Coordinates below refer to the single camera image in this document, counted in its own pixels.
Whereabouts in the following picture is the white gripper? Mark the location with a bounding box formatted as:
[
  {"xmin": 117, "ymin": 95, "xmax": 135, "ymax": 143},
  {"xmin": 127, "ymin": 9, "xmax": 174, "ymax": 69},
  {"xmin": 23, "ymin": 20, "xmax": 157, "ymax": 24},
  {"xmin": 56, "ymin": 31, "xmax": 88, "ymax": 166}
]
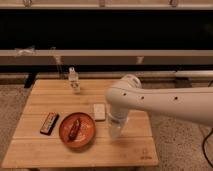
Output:
[{"xmin": 108, "ymin": 113, "xmax": 129, "ymax": 130}]

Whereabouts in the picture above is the white ceramic cup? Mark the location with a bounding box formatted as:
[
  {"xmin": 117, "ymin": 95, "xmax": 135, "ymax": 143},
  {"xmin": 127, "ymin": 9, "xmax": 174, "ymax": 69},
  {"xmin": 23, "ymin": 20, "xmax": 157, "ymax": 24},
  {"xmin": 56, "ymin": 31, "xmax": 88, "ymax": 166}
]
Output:
[{"xmin": 108, "ymin": 122, "xmax": 123, "ymax": 139}]

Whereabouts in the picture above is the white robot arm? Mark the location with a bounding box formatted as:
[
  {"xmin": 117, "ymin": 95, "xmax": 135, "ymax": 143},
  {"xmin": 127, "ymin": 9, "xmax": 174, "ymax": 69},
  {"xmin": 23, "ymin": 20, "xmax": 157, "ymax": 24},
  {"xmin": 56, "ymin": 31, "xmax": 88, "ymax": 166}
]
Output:
[{"xmin": 105, "ymin": 74, "xmax": 213, "ymax": 127}]

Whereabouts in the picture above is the small white block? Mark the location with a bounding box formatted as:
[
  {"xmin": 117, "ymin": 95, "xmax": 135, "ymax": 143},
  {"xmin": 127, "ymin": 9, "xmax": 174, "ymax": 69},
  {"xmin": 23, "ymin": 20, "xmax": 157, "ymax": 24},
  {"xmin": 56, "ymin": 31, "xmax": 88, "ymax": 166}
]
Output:
[{"xmin": 93, "ymin": 104, "xmax": 106, "ymax": 121}]

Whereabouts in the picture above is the brown food piece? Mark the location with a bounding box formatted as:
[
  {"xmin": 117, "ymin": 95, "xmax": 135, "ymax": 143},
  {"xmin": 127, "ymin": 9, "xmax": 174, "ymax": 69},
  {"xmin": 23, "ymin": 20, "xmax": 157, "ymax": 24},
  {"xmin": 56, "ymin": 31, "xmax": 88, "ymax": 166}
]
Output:
[{"xmin": 69, "ymin": 119, "xmax": 81, "ymax": 140}]

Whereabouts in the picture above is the clear plastic bottle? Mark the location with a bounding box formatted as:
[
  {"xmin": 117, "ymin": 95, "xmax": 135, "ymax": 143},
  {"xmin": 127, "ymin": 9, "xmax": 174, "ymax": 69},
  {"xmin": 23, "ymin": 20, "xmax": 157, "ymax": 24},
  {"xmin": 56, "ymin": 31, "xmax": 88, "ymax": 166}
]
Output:
[{"xmin": 68, "ymin": 67, "xmax": 80, "ymax": 94}]

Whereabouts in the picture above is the wooden table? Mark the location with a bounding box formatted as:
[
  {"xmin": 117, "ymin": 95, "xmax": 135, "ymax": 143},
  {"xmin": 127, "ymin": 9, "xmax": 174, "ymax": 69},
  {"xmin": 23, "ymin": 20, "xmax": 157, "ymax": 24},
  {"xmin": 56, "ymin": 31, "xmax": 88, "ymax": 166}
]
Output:
[{"xmin": 2, "ymin": 79, "xmax": 158, "ymax": 169}]

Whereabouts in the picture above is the dark rectangular box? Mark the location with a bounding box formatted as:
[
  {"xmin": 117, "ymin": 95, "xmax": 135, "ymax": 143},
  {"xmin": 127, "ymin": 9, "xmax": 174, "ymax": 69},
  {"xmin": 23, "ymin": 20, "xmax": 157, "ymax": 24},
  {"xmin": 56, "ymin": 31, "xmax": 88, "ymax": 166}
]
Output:
[{"xmin": 40, "ymin": 113, "xmax": 59, "ymax": 135}]

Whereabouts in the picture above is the black cable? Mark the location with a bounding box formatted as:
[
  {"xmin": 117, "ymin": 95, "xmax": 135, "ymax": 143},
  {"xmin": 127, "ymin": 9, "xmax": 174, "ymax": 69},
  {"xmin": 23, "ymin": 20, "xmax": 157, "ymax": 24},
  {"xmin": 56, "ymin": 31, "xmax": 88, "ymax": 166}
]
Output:
[{"xmin": 201, "ymin": 128, "xmax": 213, "ymax": 169}]

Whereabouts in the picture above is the grey metal rail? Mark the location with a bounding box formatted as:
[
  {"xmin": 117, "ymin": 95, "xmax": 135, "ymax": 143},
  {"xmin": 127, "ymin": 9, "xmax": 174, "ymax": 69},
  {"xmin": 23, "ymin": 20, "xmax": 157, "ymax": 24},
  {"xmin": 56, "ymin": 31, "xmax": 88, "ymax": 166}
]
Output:
[{"xmin": 0, "ymin": 50, "xmax": 213, "ymax": 66}]

